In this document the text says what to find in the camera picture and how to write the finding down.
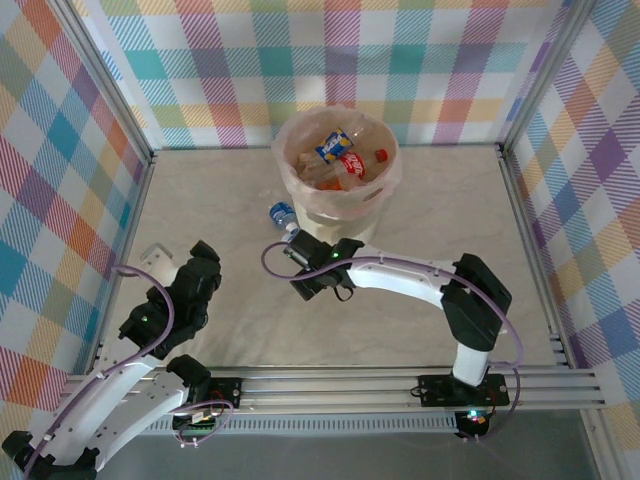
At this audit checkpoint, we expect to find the blue yellow label bottle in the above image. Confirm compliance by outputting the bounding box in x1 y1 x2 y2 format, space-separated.
313 124 369 166

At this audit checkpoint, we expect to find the aluminium side rail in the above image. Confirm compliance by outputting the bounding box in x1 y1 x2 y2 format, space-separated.
84 152 159 376
497 143 571 369

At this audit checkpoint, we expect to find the small controller board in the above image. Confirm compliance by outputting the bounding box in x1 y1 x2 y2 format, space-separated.
172 407 224 439
457 407 494 440

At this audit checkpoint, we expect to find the blue label plastic bottle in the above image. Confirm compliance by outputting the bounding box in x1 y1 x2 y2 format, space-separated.
268 200 302 244

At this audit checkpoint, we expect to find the red label plastic bottle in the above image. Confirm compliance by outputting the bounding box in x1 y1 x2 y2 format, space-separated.
339 148 390 180

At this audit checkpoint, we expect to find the cream plastic waste bin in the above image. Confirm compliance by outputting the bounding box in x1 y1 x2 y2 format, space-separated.
272 107 404 247

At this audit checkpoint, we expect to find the clear plastic bin liner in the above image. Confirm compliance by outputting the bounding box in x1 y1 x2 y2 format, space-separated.
272 107 404 219

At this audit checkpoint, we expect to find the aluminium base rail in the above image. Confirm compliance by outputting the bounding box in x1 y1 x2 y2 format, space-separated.
64 369 606 414

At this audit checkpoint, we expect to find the grey slotted cable duct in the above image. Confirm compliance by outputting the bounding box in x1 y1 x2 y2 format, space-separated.
149 417 461 436

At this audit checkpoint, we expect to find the aluminium frame post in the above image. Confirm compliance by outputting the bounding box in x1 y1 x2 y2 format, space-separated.
496 0 599 156
49 0 156 169

